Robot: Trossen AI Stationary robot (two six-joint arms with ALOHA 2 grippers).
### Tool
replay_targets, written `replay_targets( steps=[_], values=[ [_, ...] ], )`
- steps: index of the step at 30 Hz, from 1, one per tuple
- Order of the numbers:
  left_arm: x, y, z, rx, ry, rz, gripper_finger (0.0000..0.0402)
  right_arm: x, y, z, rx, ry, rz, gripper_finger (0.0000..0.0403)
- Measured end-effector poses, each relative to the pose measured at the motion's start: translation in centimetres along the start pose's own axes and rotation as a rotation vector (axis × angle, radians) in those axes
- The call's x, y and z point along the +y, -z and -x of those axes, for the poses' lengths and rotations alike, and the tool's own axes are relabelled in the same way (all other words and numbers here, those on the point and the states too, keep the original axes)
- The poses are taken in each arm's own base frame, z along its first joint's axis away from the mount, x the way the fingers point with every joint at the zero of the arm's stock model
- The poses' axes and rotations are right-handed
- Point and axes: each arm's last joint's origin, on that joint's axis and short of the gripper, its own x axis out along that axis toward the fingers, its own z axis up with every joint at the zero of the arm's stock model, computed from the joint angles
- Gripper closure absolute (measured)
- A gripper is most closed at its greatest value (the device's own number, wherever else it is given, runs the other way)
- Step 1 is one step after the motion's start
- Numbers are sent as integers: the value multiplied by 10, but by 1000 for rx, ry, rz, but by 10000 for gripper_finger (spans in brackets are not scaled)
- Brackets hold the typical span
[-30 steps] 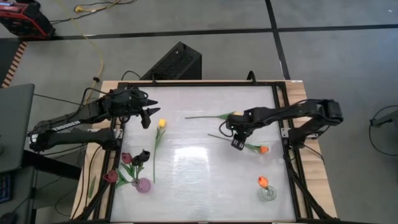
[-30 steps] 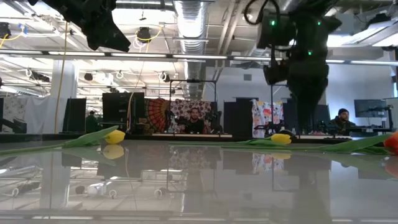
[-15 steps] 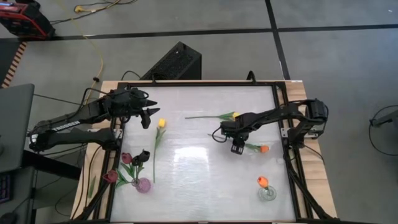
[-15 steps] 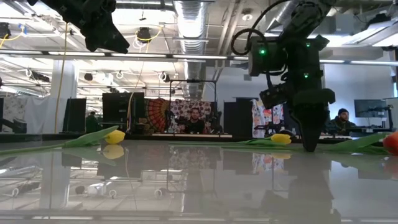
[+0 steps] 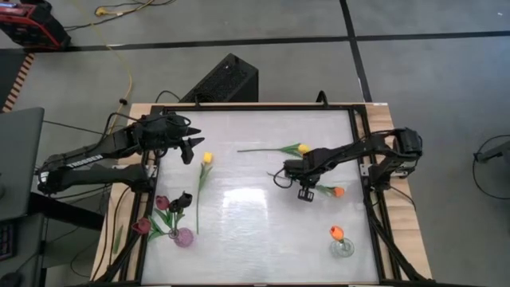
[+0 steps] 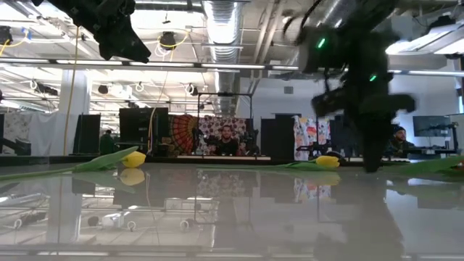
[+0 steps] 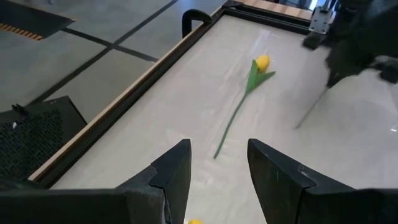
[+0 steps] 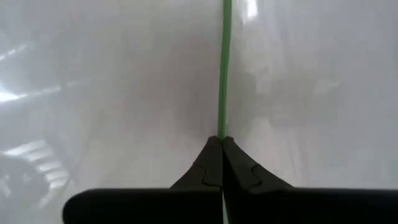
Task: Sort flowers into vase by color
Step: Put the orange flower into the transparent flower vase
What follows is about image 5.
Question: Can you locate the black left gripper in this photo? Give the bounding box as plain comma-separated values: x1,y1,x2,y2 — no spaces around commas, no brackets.
157,115,206,165

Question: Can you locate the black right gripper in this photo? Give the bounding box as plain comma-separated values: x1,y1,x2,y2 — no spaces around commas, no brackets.
283,158,322,202

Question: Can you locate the orange artificial tulip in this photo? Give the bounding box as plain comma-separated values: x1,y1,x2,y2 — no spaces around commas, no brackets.
329,225,346,250
265,171,346,199

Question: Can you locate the yellow artificial tulip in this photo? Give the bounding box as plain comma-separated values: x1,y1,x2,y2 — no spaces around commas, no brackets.
237,142,311,159
194,151,215,235

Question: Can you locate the clear glass vase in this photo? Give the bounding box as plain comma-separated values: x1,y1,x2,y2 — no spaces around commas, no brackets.
329,237,355,259

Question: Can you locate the pink glass vase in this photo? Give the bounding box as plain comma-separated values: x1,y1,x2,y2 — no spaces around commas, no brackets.
167,226,195,249

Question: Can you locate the black artificial tulip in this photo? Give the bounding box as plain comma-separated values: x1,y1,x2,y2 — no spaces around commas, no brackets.
174,191,194,235
168,199,181,234

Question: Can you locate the black speaker box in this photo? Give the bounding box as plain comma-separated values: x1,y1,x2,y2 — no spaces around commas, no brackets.
178,53,260,104

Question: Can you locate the dark red artificial tulip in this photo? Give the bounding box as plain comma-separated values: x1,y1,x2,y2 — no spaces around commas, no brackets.
131,217,175,243
154,194,176,236

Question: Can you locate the loose green leaf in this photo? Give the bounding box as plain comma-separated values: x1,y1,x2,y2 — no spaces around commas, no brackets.
112,225,124,255

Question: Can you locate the black desk crossbar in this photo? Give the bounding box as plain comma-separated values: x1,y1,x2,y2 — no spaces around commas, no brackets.
27,192,105,232

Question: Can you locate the grey side desk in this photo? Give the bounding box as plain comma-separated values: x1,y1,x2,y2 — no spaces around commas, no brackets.
0,106,45,222

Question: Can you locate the black stand leg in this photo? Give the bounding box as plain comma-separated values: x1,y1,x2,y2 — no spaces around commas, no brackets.
473,139,510,164

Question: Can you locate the red and black equipment case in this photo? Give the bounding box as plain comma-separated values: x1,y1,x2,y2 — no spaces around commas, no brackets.
0,0,72,51

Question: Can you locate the dark mat with striped edge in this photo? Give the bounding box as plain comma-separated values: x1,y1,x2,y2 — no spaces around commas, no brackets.
0,49,36,114

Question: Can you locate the black keyboard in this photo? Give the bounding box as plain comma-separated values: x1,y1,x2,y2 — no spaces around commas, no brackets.
0,222,18,262

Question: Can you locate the black table frame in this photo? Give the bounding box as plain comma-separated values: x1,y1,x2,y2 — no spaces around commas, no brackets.
90,102,434,287

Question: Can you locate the yellow extension cable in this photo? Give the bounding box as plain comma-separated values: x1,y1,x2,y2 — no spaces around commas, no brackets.
73,0,155,129

